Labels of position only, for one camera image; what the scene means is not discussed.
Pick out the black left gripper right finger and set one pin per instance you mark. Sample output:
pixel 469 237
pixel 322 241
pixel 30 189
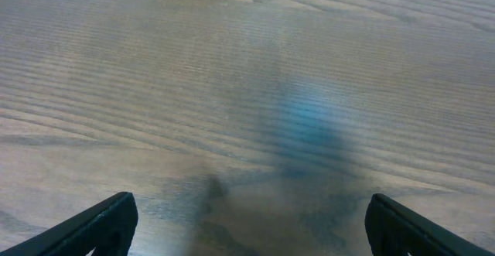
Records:
pixel 394 230

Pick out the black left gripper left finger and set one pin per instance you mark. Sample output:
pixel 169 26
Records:
pixel 105 229

